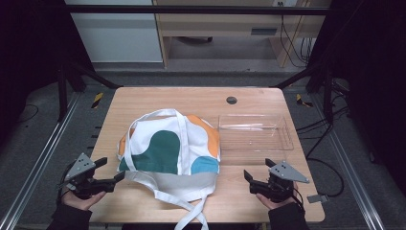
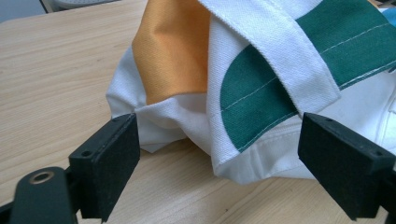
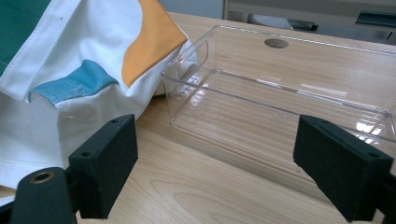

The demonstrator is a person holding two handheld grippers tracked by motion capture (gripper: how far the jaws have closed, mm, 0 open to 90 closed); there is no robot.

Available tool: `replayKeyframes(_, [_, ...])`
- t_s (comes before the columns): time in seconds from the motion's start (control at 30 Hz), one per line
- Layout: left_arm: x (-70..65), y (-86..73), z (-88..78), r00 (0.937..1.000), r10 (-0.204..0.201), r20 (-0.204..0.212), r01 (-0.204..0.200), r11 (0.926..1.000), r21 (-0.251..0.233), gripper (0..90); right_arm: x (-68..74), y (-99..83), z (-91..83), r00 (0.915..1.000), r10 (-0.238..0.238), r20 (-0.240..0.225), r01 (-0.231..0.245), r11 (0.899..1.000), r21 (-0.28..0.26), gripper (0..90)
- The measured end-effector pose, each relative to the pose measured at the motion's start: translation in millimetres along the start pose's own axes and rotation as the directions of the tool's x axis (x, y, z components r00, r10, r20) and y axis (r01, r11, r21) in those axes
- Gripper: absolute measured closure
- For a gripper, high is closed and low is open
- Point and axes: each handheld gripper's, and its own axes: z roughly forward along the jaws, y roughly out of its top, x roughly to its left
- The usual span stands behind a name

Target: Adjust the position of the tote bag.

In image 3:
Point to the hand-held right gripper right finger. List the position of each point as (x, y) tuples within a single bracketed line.
[(339, 168)]

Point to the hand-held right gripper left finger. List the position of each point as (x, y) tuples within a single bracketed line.
[(106, 161)]

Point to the clear plastic bin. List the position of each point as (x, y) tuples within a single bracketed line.
[(236, 112)]

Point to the white canvas bag colour patches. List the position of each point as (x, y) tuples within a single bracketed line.
[(77, 34)]

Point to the dark round desk grommet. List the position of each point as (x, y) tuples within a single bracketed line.
[(276, 43)]

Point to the dark flat object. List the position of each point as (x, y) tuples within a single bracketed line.
[(376, 19)]

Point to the grey and black chair base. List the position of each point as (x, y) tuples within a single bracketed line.
[(274, 21)]

